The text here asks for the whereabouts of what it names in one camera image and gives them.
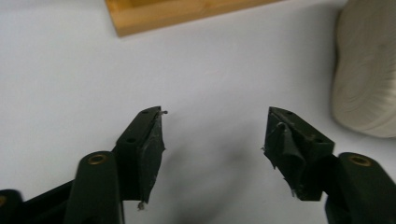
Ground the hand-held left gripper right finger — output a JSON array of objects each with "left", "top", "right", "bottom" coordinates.
[{"left": 261, "top": 105, "right": 336, "bottom": 202}]

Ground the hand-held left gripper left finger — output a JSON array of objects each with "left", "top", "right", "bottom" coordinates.
[{"left": 111, "top": 105, "right": 169, "bottom": 211}]

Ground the white sneaker with yellow heel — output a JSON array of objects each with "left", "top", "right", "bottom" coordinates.
[{"left": 330, "top": 0, "right": 396, "bottom": 139}]

